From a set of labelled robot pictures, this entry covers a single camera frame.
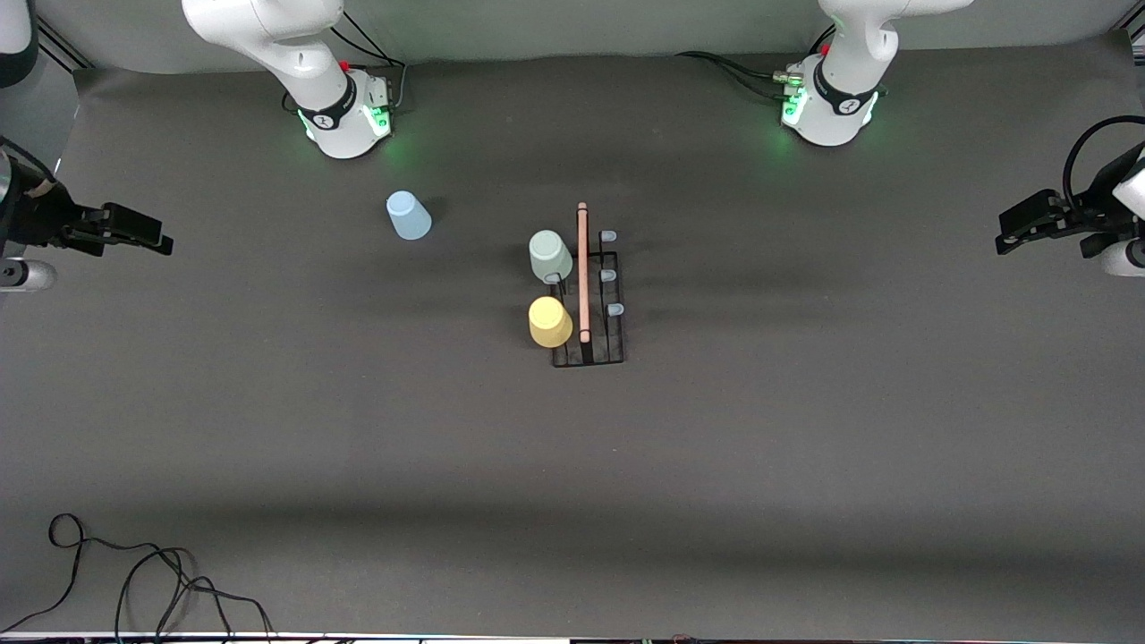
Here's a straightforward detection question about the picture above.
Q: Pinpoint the black left arm base cable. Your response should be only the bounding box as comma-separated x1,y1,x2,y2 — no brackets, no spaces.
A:
675,49,806,99

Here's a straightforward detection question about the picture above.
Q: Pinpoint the black arm base cable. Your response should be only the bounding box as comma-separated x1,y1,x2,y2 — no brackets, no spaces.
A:
331,9,409,113
675,49,806,99

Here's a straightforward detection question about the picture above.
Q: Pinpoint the black right arm base cable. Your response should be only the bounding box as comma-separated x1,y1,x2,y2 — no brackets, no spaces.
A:
331,9,409,113

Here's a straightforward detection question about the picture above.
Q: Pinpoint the black loose cable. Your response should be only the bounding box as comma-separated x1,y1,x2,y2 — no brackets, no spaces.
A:
0,513,275,641

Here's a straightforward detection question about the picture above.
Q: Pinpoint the yellow plastic cup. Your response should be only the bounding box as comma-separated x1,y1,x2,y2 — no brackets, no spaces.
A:
528,296,574,349

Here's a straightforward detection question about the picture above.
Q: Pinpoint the pale green plastic cup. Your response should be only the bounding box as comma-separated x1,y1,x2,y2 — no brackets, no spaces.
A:
529,230,574,284

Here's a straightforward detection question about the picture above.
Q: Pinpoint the light blue plastic cup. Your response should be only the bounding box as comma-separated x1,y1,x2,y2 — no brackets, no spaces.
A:
386,191,433,241

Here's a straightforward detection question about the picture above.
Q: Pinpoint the black wire cup holder rack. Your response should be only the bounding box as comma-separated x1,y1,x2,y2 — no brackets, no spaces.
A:
546,202,627,369

